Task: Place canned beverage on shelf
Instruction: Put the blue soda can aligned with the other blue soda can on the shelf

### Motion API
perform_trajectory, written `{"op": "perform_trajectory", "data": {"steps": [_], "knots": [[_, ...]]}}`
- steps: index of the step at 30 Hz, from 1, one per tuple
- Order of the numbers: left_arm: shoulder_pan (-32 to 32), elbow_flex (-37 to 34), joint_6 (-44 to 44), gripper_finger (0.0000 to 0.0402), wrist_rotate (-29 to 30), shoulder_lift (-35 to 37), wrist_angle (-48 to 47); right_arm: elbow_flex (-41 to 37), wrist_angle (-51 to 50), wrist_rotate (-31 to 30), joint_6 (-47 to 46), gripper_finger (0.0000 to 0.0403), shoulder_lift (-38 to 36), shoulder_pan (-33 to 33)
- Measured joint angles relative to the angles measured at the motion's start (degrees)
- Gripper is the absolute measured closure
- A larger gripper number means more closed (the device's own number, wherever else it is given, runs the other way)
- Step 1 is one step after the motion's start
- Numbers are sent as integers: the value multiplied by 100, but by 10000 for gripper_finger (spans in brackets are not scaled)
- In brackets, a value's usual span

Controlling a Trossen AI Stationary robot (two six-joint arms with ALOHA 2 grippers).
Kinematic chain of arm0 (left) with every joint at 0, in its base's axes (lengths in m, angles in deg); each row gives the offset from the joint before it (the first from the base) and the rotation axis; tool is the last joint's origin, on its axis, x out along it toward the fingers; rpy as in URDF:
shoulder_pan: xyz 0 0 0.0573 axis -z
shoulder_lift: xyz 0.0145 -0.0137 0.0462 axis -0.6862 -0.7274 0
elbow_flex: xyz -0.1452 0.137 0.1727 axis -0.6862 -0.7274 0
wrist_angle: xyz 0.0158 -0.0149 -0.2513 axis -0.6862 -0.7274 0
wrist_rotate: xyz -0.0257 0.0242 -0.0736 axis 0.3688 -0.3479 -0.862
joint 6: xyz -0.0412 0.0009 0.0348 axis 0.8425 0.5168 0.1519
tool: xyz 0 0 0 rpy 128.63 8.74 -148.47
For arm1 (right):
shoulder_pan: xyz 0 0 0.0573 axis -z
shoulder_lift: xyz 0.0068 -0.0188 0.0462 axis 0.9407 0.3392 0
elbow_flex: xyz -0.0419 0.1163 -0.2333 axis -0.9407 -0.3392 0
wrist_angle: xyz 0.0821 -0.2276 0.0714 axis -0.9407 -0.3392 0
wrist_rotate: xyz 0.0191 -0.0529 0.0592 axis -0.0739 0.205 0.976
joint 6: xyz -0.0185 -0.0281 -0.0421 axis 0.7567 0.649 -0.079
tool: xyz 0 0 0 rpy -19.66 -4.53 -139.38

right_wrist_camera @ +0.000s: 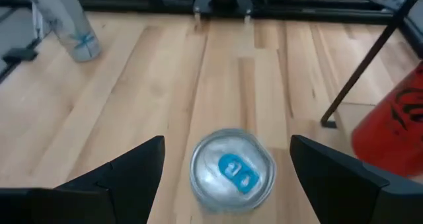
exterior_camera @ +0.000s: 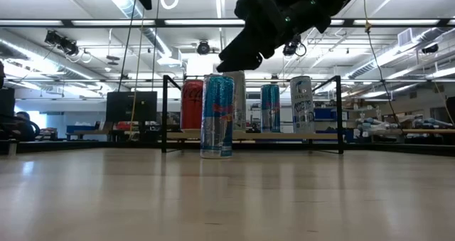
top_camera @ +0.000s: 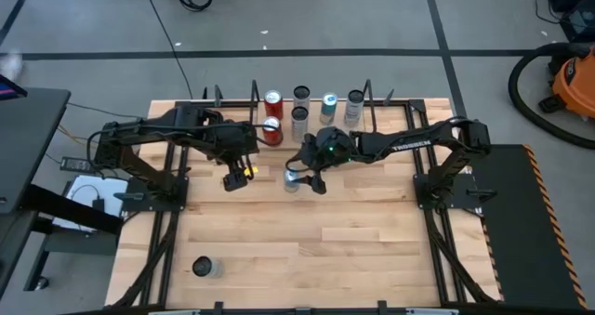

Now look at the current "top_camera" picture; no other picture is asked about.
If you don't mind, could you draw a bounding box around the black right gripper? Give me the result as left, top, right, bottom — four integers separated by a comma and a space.
297, 126, 359, 196

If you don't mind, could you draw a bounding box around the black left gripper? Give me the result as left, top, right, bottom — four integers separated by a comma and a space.
211, 122, 260, 193

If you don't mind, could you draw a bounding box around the blue silver Red Bull can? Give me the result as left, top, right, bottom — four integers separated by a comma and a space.
283, 168, 302, 194
319, 92, 339, 126

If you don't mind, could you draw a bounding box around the red cola can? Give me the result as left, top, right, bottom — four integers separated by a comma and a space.
263, 89, 284, 120
261, 116, 284, 147

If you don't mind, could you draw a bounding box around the tall white can black lid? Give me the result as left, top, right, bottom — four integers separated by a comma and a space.
191, 255, 223, 280
290, 105, 311, 143
343, 88, 366, 128
292, 85, 311, 112

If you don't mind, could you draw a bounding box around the white paper sheet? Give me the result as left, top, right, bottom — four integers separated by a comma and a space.
51, 174, 130, 232

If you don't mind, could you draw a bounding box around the black power adapter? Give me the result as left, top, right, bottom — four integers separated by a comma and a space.
59, 155, 98, 173

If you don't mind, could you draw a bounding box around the black mat with hazard stripes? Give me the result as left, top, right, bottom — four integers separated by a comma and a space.
467, 142, 589, 310

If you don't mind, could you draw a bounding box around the black desk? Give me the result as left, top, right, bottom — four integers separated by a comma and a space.
0, 86, 125, 302

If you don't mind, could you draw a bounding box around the orange shop vacuum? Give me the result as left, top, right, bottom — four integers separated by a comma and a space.
507, 42, 595, 151
538, 45, 595, 121

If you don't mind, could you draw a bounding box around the black computer monitor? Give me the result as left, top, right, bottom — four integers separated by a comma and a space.
0, 72, 28, 102

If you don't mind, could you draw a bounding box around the black equipment crate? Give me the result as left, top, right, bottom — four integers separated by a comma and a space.
534, 0, 595, 45

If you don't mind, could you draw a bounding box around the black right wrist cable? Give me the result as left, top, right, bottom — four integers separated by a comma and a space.
284, 151, 317, 173

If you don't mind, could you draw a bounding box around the black aluminium rig frame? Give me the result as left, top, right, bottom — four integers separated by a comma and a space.
111, 85, 501, 315

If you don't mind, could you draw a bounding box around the wooden shelf with black frame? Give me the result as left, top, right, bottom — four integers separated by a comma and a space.
247, 79, 378, 154

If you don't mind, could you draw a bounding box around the long black floor cable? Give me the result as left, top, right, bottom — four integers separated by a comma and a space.
139, 0, 194, 100

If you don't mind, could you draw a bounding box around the thin black cable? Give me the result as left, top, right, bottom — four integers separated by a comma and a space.
67, 101, 149, 121

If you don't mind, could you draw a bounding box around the yellow floor cable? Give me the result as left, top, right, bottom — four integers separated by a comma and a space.
55, 124, 101, 150

